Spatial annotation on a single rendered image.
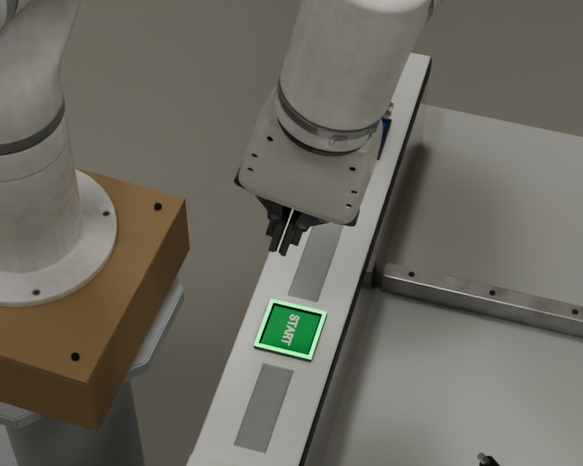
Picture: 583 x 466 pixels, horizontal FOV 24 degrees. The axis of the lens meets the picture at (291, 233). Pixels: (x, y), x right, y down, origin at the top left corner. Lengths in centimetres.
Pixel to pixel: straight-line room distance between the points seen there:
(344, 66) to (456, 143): 70
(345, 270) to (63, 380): 29
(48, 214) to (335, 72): 47
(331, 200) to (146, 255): 37
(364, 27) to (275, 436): 45
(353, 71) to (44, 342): 53
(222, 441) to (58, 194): 29
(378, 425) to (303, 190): 39
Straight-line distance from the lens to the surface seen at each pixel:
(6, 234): 133
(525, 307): 144
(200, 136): 273
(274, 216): 112
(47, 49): 122
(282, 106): 99
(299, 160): 104
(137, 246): 140
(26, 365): 133
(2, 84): 121
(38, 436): 162
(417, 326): 145
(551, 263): 152
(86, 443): 163
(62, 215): 134
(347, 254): 132
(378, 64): 93
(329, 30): 91
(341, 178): 104
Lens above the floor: 201
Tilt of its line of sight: 52 degrees down
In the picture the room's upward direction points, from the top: straight up
